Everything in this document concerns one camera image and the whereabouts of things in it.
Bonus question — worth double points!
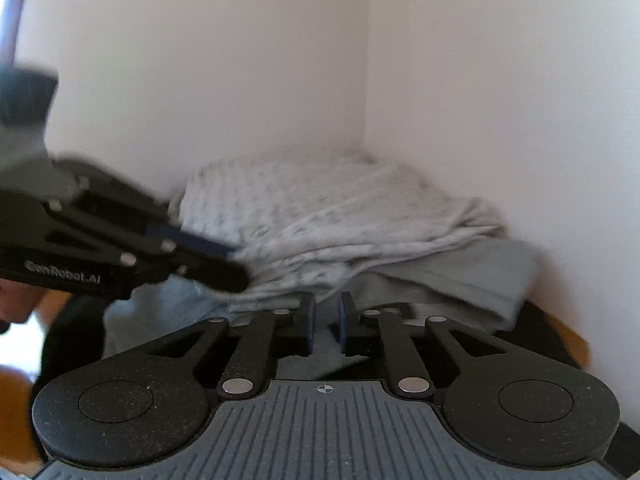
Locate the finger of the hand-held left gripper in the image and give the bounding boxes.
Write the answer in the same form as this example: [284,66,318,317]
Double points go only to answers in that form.
[147,221,239,257]
[120,240,252,294]

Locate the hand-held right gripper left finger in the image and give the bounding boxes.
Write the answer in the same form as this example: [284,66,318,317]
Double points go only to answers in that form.
[145,294,316,401]

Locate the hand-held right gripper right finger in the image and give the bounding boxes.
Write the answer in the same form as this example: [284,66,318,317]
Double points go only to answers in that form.
[338,291,506,401]

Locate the white grey patterned garment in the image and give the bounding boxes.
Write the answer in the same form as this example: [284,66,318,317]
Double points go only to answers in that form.
[171,156,509,312]

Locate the person's left hand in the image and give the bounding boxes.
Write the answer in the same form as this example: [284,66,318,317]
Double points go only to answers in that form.
[0,279,44,327]

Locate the grey printed t-shirt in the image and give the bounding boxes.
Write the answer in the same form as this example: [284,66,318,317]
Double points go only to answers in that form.
[101,239,539,382]

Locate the black folded garment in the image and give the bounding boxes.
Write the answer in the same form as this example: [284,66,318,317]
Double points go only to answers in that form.
[41,299,592,377]

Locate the wooden window frame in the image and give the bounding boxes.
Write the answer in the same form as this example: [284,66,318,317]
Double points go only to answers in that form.
[0,0,37,67]

